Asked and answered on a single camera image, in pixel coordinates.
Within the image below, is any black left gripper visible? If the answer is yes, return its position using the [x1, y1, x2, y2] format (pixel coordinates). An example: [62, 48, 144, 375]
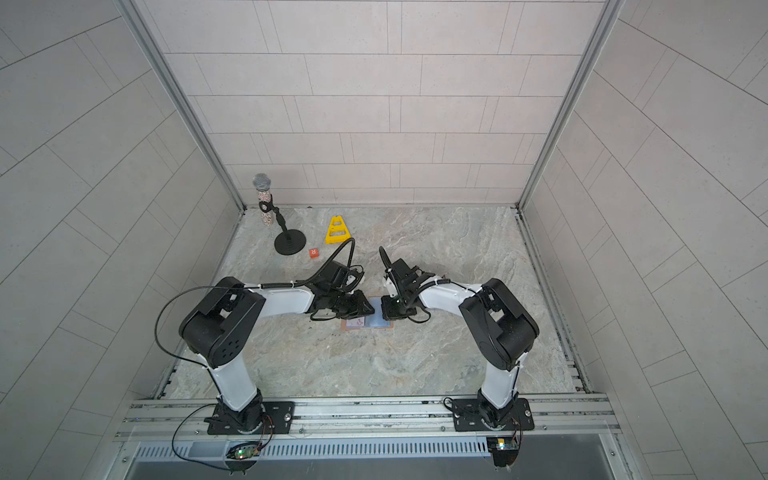
[327, 290, 379, 319]

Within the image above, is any pink VIP card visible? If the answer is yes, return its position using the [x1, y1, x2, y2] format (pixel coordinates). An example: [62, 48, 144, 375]
[344, 318, 365, 330]

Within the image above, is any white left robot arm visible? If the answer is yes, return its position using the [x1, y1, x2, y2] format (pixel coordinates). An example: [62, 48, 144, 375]
[179, 238, 375, 435]

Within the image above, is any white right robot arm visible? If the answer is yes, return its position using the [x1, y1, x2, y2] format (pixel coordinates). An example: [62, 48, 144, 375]
[379, 247, 540, 432]

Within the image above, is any yellow triangular stand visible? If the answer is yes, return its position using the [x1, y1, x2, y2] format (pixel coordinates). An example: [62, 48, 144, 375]
[325, 215, 351, 244]

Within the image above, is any black round-base stand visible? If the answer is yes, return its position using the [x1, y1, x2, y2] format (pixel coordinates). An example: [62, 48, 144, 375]
[259, 200, 306, 256]

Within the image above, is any glass bottle with grey cap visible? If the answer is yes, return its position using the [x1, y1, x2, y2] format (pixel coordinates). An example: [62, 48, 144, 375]
[253, 173, 274, 226]

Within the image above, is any white vent grille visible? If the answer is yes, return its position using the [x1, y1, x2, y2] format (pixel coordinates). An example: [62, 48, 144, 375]
[259, 436, 490, 461]

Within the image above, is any left green circuit board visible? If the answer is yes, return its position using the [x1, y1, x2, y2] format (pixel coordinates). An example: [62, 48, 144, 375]
[224, 441, 263, 473]

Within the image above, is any right circuit board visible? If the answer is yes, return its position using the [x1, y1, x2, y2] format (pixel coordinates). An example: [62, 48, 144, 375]
[486, 437, 521, 468]

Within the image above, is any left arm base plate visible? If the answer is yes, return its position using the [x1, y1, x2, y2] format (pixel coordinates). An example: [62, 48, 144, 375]
[204, 401, 296, 435]

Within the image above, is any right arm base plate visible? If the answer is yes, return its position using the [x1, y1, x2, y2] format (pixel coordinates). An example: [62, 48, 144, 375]
[442, 395, 535, 432]

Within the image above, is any aluminium mounting rail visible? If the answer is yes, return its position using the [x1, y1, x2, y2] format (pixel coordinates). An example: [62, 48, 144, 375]
[111, 393, 621, 441]

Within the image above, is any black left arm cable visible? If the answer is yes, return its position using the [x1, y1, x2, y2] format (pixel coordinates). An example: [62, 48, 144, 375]
[154, 284, 241, 472]

